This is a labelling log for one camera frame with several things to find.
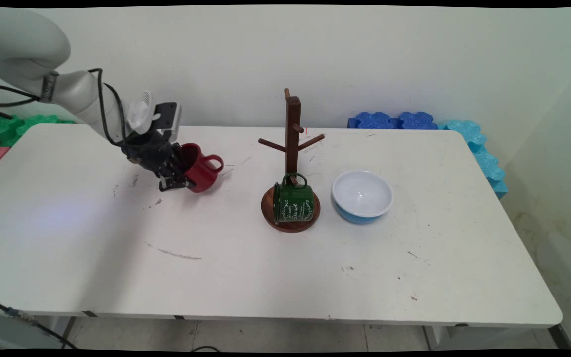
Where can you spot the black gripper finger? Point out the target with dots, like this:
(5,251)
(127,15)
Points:
(179,158)
(174,183)

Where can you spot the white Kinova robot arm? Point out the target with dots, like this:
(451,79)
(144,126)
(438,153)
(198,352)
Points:
(23,44)

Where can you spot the red enamel mug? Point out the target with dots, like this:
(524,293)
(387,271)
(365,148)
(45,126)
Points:
(201,173)

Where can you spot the blue and white bowl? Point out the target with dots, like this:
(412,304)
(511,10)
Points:
(361,193)

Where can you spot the light blue foam mat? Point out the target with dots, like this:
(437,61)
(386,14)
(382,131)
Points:
(484,158)

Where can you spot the green foam mat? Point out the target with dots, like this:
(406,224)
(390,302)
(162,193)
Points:
(3,130)

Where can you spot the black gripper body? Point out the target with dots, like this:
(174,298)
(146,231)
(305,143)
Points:
(151,151)

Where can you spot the dark wooden mug tree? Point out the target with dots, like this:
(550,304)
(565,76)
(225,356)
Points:
(293,134)

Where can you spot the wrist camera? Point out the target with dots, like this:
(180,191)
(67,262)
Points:
(169,119)

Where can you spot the dark blue foam mat piece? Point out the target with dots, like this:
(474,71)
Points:
(372,120)
(417,120)

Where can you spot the green printed enamel mug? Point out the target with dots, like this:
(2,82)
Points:
(295,206)

